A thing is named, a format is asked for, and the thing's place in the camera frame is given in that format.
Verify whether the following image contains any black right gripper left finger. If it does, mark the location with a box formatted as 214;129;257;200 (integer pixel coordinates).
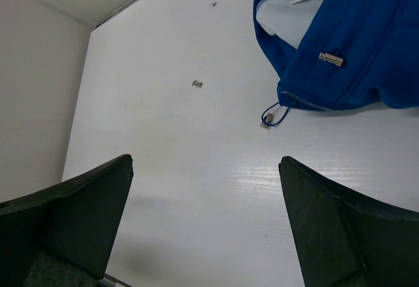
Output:
1;154;134;286

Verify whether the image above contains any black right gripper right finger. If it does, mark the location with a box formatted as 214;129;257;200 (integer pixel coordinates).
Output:
278;157;418;286

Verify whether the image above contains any blue zip jacket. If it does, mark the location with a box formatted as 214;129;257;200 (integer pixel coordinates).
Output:
253;0;418;112

